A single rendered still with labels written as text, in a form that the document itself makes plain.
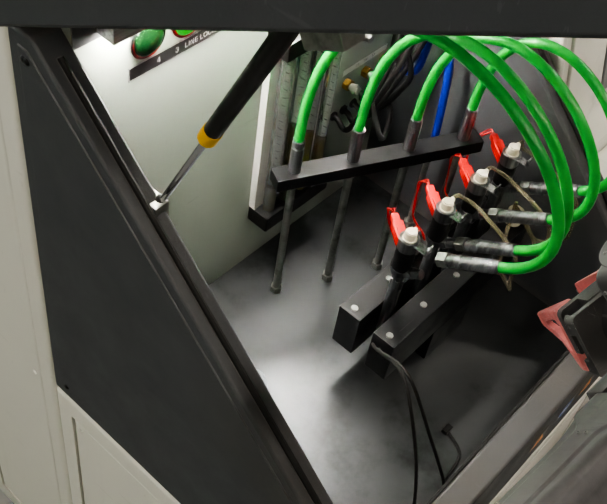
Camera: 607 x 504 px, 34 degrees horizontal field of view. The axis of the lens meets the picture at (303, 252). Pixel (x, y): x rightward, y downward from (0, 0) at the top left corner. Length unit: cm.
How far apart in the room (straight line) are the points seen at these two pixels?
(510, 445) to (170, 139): 60
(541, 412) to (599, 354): 51
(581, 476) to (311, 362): 85
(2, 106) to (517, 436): 77
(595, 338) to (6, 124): 66
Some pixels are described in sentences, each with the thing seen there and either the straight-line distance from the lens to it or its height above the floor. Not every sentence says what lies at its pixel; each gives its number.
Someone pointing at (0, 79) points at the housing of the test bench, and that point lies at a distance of 109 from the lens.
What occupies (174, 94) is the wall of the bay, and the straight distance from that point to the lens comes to 120.
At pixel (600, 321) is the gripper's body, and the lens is 89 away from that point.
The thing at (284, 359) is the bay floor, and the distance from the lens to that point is 149.
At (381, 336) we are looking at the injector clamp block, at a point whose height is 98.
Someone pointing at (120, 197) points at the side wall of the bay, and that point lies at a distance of 101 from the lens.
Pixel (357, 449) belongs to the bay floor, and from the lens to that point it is 143.
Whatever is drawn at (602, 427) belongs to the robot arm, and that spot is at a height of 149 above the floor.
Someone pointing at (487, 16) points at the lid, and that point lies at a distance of 55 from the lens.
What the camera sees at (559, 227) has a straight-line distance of 111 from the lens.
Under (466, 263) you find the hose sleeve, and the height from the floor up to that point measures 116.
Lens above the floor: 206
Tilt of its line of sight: 49 degrees down
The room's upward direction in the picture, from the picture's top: 10 degrees clockwise
